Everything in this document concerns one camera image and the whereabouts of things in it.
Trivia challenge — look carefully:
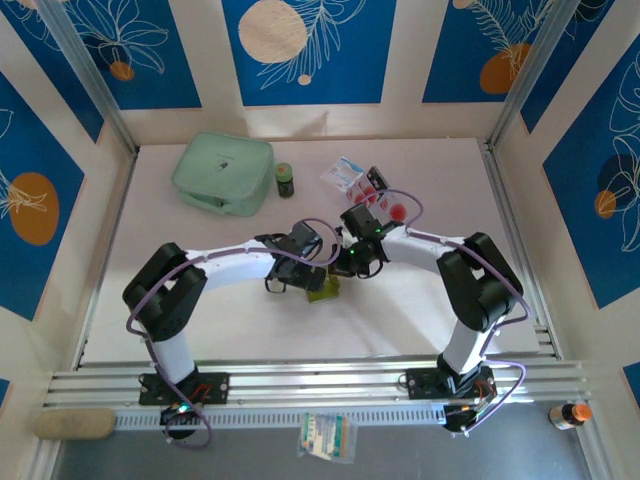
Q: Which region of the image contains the green card holder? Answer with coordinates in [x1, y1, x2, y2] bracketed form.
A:
[307, 273, 342, 305]

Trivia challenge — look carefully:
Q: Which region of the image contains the clear acrylic card stand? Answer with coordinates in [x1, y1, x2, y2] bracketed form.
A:
[343, 163, 411, 225]

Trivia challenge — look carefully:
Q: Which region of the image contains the small jar with green lid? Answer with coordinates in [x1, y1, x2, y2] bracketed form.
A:
[275, 162, 296, 198]

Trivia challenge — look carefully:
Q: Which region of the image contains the white blue sachet packet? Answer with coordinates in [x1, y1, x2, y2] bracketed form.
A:
[319, 156, 366, 192]

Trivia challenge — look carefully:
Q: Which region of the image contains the mint green zip pouch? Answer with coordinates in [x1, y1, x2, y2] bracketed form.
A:
[171, 130, 277, 218]

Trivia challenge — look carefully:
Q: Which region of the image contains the clear plastic bag packet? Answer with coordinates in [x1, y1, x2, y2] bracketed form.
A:
[297, 412, 359, 461]

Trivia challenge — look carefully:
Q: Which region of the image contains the beige foam block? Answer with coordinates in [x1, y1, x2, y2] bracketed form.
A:
[33, 408, 117, 441]

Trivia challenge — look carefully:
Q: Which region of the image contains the amber bottle with orange cap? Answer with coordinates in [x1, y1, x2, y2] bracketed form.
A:
[548, 402, 594, 432]

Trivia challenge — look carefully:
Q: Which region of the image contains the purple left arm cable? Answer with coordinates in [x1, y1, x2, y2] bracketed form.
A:
[127, 216, 344, 449]

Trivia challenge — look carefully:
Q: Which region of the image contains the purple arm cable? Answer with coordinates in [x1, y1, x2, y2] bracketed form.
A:
[367, 187, 531, 439]
[127, 216, 344, 449]

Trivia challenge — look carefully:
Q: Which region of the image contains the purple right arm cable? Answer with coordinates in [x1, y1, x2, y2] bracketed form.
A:
[367, 187, 531, 439]

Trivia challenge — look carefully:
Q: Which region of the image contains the aluminium frame rail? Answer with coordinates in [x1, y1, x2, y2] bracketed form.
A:
[42, 355, 594, 409]

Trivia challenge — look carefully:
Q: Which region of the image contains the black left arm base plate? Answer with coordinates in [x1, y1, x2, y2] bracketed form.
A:
[138, 372, 231, 407]

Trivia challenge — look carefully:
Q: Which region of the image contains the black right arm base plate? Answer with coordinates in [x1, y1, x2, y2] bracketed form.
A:
[405, 367, 499, 401]

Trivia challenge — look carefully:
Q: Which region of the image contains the slotted grey cable duct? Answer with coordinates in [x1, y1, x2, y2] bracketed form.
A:
[113, 403, 449, 430]

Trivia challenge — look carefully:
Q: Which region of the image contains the aluminium table side rail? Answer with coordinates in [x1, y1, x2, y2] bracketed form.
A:
[72, 147, 141, 372]
[478, 139, 566, 361]

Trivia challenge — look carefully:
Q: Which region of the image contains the aluminium frame post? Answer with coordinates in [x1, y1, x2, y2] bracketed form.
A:
[34, 0, 140, 157]
[485, 0, 584, 151]

